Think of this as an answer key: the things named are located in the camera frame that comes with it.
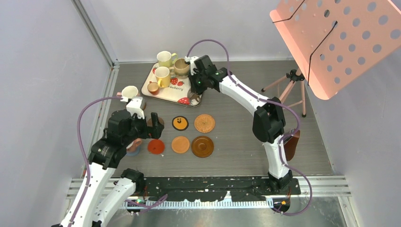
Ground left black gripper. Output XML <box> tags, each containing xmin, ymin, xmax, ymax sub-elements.
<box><xmin>123</xmin><ymin>111</ymin><xmax>164</xmax><ymax>145</ymax></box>

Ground dark walnut round coaster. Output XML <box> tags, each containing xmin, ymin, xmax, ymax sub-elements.
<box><xmin>147</xmin><ymin>117</ymin><xmax>165</xmax><ymax>127</ymax></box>

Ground red apple smiley coaster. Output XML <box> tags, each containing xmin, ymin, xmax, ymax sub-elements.
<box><xmin>147</xmin><ymin>139</ymin><xmax>165</xmax><ymax>155</ymax></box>

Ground dark maroon cup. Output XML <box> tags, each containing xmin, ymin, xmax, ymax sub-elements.
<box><xmin>187</xmin><ymin>90</ymin><xmax>201</xmax><ymax>106</ymax></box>

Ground small pink white cup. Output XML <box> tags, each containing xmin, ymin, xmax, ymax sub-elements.
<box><xmin>126</xmin><ymin>138</ymin><xmax>142</xmax><ymax>150</ymax></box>

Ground orange black smiley coaster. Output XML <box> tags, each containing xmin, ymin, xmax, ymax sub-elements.
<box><xmin>172</xmin><ymin>116</ymin><xmax>189</xmax><ymax>131</ymax></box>

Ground light orange round coaster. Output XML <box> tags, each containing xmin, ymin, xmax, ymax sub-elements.
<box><xmin>171</xmin><ymin>136</ymin><xmax>190</xmax><ymax>154</ymax></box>

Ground blue round coaster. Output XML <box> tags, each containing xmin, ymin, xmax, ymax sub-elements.
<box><xmin>126</xmin><ymin>147</ymin><xmax>140</xmax><ymax>157</ymax></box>

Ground small orange cup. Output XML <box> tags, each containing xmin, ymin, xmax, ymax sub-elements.
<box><xmin>147</xmin><ymin>81</ymin><xmax>160</xmax><ymax>96</ymax></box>

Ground pink white mug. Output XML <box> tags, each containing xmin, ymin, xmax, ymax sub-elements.
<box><xmin>117</xmin><ymin>86</ymin><xmax>140</xmax><ymax>99</ymax></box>

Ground woven rattan coaster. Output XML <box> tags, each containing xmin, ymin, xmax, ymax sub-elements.
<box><xmin>194</xmin><ymin>114</ymin><xmax>216</xmax><ymax>133</ymax></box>

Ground dark brown ridged coaster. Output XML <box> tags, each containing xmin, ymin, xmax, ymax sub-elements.
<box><xmin>191</xmin><ymin>136</ymin><xmax>214</xmax><ymax>158</ymax></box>

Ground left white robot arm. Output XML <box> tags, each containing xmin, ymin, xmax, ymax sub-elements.
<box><xmin>58</xmin><ymin>110</ymin><xmax>164</xmax><ymax>227</ymax></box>

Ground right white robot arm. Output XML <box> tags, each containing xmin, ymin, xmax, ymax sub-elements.
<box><xmin>184</xmin><ymin>55</ymin><xmax>293</xmax><ymax>194</ymax></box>

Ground beige brown cup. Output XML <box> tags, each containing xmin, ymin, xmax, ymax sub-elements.
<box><xmin>173</xmin><ymin>58</ymin><xmax>191</xmax><ymax>79</ymax></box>

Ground cream serving tray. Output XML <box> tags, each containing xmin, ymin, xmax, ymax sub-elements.
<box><xmin>140</xmin><ymin>63</ymin><xmax>202</xmax><ymax>107</ymax></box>

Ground yellow mug middle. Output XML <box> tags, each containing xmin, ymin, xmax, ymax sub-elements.
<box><xmin>154</xmin><ymin>66</ymin><xmax>171</xmax><ymax>88</ymax></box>

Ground yellow mug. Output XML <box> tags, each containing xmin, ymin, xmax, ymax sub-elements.
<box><xmin>157</xmin><ymin>51</ymin><xmax>178</xmax><ymax>68</ymax></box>
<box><xmin>154</xmin><ymin>66</ymin><xmax>171</xmax><ymax>88</ymax></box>

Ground yellow mug back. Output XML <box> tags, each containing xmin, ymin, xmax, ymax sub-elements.
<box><xmin>157</xmin><ymin>51</ymin><xmax>178</xmax><ymax>68</ymax></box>

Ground pink tripod legs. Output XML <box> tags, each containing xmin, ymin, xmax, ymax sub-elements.
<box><xmin>261</xmin><ymin>68</ymin><xmax>306</xmax><ymax>118</ymax></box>

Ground pink perforated music stand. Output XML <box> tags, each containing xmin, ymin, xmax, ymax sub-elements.
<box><xmin>270</xmin><ymin>0</ymin><xmax>401</xmax><ymax>100</ymax></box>

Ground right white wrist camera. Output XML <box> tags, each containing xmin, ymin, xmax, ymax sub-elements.
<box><xmin>184</xmin><ymin>56</ymin><xmax>199</xmax><ymax>75</ymax></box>

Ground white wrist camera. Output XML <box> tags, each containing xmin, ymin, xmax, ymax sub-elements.
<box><xmin>121</xmin><ymin>96</ymin><xmax>145</xmax><ymax>119</ymax></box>
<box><xmin>184</xmin><ymin>56</ymin><xmax>199</xmax><ymax>75</ymax></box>

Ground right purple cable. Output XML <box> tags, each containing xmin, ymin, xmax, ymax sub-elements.
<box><xmin>186</xmin><ymin>39</ymin><xmax>313</xmax><ymax>217</ymax></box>

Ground purple cable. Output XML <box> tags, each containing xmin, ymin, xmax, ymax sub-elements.
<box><xmin>186</xmin><ymin>39</ymin><xmax>313</xmax><ymax>217</ymax></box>
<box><xmin>67</xmin><ymin>96</ymin><xmax>168</xmax><ymax>227</ymax></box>

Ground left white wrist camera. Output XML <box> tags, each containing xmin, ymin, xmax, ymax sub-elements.
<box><xmin>121</xmin><ymin>96</ymin><xmax>145</xmax><ymax>119</ymax></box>

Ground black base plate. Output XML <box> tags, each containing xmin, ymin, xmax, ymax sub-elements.
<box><xmin>133</xmin><ymin>176</ymin><xmax>301</xmax><ymax>202</ymax></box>

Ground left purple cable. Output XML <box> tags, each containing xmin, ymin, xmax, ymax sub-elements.
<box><xmin>67</xmin><ymin>96</ymin><xmax>168</xmax><ymax>227</ymax></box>

